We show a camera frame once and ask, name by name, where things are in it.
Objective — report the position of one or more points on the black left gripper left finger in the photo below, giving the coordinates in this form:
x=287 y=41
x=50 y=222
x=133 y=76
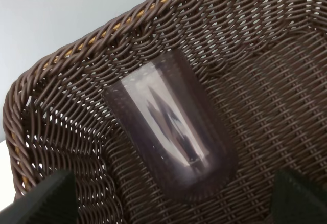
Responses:
x=53 y=200

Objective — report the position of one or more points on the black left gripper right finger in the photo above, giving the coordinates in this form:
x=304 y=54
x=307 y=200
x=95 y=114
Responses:
x=296 y=199

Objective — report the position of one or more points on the translucent pink cup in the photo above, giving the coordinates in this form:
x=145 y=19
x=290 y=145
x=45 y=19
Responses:
x=168 y=116

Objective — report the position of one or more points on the dark brown wicker basket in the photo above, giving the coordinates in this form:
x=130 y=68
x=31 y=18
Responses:
x=263 y=64

